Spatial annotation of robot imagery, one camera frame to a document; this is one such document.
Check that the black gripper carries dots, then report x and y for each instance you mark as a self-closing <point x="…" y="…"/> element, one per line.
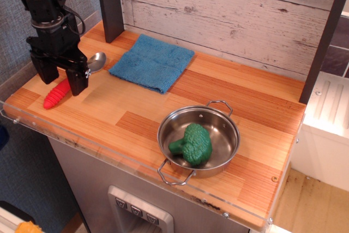
<point x="56" y="46"/>

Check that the red handled metal spoon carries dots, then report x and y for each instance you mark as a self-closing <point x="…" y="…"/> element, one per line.
<point x="95" y="64"/>

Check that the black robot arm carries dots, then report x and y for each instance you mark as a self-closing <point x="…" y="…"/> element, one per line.
<point x="42" y="11"/>

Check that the blue cloth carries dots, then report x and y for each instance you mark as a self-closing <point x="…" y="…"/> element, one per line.
<point x="152" y="64"/>

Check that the clear acrylic edge guard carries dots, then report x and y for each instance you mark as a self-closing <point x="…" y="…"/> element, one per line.
<point x="246" y="191"/>

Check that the grey cabinet with dispenser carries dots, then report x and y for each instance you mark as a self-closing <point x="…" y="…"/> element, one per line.
<point x="114" y="199"/>

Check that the green toy broccoli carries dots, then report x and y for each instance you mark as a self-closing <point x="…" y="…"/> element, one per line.
<point x="195" y="146"/>

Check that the yellow object at corner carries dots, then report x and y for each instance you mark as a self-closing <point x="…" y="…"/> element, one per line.
<point x="28" y="227"/>

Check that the white toy sink unit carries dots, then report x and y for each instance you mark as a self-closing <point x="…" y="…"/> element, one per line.
<point x="321" y="150"/>

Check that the steel pot with handles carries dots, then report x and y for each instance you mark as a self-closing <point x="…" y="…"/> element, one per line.
<point x="224" y="135"/>

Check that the dark right shelf post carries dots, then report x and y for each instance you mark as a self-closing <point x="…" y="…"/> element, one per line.
<point x="329" y="29"/>

